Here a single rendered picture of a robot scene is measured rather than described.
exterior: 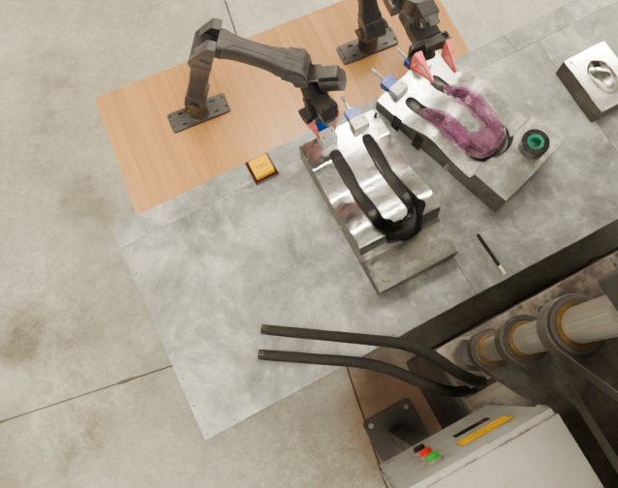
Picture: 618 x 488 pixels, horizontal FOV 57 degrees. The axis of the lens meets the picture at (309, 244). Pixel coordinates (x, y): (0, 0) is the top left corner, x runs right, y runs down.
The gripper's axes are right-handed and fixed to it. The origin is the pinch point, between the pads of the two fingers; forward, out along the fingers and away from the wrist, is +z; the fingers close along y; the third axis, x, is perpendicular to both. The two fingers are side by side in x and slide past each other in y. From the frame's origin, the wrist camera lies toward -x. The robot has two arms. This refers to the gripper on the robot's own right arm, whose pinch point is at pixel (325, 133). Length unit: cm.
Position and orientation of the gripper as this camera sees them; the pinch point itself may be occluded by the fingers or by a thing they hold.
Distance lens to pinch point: 170.1
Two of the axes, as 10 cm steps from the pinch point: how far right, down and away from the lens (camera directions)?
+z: 2.9, 6.4, 7.1
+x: -3.9, -6.0, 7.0
